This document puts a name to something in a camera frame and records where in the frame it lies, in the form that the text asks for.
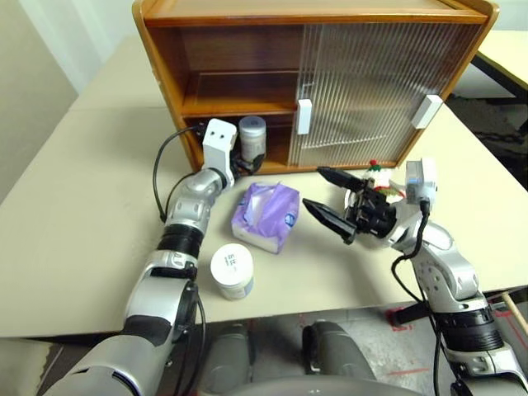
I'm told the ribbed glass sliding door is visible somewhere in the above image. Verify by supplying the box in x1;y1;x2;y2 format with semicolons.
287;22;482;168
313;22;483;166

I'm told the dark grey rounded shape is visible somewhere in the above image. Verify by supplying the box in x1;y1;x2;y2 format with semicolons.
302;320;377;383
204;323;253;395

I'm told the wooden cabinet shelf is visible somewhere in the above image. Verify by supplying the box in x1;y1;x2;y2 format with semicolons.
182;69;300;117

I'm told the white bottle with printed lid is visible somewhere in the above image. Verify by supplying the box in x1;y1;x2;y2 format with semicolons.
210;243;256;302

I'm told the purple tissue box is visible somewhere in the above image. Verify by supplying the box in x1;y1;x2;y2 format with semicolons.
230;181;301;255

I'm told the white plush snowman toy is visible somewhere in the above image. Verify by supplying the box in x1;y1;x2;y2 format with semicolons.
365;159;404;200

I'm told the wooden cabinet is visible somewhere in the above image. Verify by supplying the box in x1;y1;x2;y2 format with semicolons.
131;0;500;174

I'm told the beige side table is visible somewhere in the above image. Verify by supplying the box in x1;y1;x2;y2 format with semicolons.
473;30;528;97

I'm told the light wooden pole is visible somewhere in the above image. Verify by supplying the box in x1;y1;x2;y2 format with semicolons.
500;290;528;332

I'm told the white bottle with grey lid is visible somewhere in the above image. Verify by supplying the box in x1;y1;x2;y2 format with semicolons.
238;115;269;163

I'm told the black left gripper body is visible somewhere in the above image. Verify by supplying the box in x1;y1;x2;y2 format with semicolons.
229;135;260;178

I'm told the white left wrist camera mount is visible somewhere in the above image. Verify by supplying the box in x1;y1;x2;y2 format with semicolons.
200;118;239;183

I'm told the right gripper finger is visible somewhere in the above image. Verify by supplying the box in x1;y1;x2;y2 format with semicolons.
316;165;371;195
301;197;359;246

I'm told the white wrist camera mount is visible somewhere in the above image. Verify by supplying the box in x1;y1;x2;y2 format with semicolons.
200;118;239;183
403;158;438;206

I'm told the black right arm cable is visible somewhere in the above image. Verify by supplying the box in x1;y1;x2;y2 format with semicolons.
390;197;459;396

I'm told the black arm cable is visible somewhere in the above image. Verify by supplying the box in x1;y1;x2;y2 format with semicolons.
390;197;459;396
152;125;207;222

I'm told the white door handle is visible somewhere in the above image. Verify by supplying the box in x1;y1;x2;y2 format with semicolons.
413;94;445;130
296;98;313;136

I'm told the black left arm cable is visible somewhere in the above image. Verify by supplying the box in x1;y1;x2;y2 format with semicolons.
152;125;207;222

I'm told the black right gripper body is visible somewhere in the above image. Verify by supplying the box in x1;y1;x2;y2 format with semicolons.
343;180;399;241

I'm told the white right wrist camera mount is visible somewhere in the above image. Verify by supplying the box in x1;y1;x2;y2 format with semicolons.
403;158;438;206

